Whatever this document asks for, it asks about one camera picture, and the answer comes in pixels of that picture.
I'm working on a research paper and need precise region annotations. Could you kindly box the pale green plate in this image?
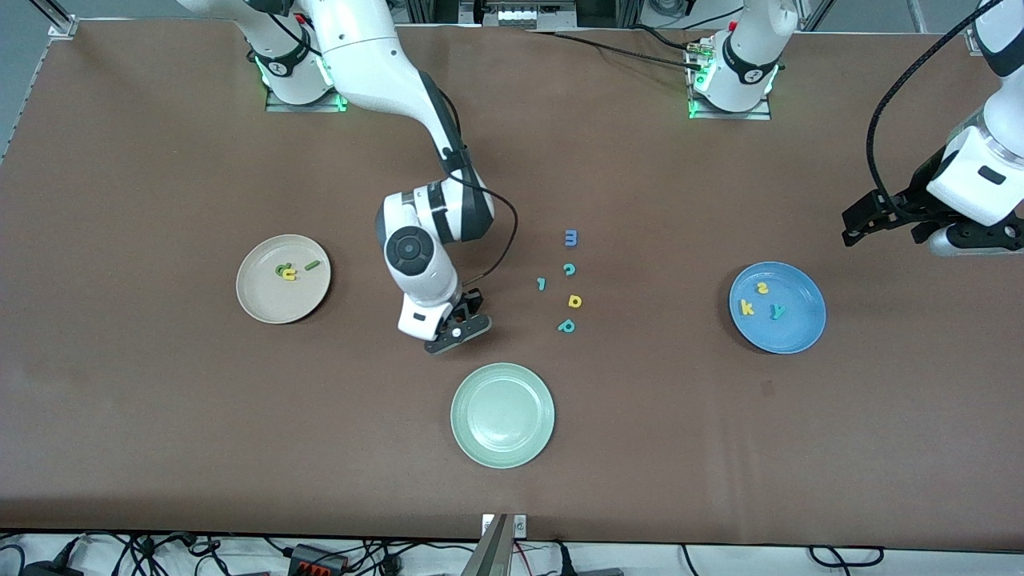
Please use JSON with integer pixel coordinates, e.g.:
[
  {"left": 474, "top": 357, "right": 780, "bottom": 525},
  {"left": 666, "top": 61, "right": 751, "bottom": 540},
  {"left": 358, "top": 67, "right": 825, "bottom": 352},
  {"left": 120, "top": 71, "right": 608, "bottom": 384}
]
[{"left": 450, "top": 362, "right": 555, "bottom": 470}]

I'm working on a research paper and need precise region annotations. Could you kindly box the blue plate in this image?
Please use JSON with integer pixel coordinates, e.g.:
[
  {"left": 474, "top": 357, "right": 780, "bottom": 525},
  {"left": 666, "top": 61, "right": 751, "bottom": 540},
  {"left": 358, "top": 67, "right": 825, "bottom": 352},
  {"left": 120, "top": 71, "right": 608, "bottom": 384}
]
[{"left": 729, "top": 262, "right": 827, "bottom": 354}]

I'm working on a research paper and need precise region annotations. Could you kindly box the beige brown plate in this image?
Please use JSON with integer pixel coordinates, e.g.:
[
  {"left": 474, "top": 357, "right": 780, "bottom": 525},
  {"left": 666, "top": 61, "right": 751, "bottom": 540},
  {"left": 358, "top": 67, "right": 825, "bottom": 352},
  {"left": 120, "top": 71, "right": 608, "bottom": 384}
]
[{"left": 236, "top": 234, "right": 332, "bottom": 325}]

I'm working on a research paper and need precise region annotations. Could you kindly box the black orange power strip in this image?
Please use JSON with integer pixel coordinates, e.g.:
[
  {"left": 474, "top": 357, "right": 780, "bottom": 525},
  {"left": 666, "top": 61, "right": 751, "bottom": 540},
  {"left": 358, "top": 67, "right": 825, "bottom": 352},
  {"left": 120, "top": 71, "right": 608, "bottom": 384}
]
[{"left": 290, "top": 544, "right": 349, "bottom": 575}]

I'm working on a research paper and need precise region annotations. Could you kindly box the grey connector device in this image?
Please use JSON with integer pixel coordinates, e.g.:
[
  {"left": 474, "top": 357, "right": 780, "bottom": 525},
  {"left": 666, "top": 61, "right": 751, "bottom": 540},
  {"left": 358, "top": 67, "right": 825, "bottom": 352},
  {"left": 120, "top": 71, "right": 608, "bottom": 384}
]
[{"left": 496, "top": 0, "right": 578, "bottom": 31}]

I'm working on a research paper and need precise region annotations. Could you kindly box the brown table cover sheet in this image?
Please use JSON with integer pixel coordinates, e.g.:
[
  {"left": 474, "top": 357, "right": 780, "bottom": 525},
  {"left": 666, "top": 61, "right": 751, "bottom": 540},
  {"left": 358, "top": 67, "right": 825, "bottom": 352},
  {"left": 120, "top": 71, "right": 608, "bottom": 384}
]
[{"left": 0, "top": 18, "right": 1024, "bottom": 553}]

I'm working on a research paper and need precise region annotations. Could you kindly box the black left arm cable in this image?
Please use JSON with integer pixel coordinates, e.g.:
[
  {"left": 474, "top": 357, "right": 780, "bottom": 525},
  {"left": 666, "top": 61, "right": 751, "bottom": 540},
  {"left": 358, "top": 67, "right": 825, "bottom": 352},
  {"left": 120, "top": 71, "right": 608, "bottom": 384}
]
[{"left": 866, "top": 0, "right": 1005, "bottom": 213}]

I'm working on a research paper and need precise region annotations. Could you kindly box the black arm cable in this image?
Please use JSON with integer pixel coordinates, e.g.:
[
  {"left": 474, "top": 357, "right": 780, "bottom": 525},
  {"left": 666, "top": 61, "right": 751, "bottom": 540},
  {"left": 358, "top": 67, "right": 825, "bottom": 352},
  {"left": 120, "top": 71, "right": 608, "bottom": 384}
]
[
  {"left": 866, "top": 0, "right": 1005, "bottom": 213},
  {"left": 436, "top": 88, "right": 519, "bottom": 301}
]

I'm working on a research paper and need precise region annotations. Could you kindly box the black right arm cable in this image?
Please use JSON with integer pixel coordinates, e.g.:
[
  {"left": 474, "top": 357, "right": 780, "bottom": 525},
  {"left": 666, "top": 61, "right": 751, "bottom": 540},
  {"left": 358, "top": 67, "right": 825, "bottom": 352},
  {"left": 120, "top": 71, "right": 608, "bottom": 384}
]
[{"left": 436, "top": 88, "right": 519, "bottom": 301}]

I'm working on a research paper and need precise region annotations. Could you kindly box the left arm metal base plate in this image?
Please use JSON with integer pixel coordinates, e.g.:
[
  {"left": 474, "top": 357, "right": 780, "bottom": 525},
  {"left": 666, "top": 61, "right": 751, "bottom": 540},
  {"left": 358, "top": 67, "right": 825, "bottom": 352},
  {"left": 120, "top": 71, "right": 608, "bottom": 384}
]
[{"left": 688, "top": 44, "right": 773, "bottom": 121}]

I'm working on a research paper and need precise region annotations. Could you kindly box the grey aluminium mount pole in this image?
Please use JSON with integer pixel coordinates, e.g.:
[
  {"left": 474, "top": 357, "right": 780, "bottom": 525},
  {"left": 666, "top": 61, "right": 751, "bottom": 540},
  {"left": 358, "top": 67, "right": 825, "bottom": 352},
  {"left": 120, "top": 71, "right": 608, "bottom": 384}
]
[{"left": 462, "top": 514, "right": 513, "bottom": 576}]

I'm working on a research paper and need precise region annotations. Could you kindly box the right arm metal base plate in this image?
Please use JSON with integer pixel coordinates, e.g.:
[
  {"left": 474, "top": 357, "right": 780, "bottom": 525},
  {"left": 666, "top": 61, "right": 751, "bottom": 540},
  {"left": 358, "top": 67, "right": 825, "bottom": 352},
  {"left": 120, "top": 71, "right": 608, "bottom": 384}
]
[{"left": 266, "top": 60, "right": 354, "bottom": 113}]

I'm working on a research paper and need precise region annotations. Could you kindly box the long black table cable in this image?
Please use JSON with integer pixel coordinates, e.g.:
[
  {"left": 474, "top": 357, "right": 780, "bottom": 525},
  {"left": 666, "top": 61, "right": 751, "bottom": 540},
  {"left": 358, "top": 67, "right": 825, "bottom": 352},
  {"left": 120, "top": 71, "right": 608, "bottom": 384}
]
[{"left": 532, "top": 29, "right": 705, "bottom": 71}]

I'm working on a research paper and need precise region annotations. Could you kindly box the black looped cable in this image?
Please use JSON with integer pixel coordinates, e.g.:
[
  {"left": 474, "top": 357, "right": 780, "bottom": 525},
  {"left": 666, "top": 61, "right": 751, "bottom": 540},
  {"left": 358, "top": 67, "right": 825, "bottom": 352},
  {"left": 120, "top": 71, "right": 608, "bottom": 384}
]
[{"left": 808, "top": 546, "right": 886, "bottom": 569}]

